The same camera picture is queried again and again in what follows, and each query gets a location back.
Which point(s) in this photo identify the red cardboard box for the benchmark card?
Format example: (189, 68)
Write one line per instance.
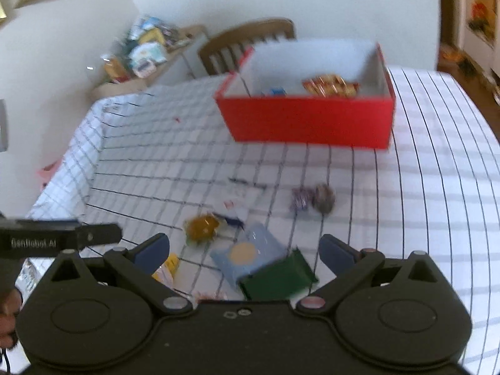
(364, 121)

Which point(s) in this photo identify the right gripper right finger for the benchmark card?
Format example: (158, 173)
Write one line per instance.
(350, 267)

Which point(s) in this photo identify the wooden side shelf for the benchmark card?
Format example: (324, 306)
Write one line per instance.
(184, 64)

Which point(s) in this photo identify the blue cookie snack packet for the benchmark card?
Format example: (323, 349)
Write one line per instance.
(274, 92)

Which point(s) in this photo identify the brown wooden chair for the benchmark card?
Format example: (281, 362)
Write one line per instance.
(223, 52)

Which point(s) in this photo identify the light blue cookie packet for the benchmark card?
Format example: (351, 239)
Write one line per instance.
(257, 249)

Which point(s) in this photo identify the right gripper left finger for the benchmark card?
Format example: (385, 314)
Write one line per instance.
(135, 269)

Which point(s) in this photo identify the orange drink bottle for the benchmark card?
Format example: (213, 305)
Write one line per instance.
(115, 69)

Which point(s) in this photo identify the purple wrapped candy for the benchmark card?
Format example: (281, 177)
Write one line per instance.
(320, 197)

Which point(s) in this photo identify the green snack bar packet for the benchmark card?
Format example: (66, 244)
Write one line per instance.
(280, 280)

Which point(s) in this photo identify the yellow snack packet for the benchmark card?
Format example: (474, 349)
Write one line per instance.
(165, 274)

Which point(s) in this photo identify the golden wrapped candy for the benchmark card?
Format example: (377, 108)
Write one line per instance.
(202, 228)

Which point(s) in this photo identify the white grid tablecloth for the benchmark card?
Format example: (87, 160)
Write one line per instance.
(150, 161)

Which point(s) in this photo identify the tissue pack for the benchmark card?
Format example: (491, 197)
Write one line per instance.
(152, 51)

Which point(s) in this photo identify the red yellow chip bag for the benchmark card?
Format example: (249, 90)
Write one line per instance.
(330, 86)

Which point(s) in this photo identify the person left hand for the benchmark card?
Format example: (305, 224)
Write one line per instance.
(10, 304)

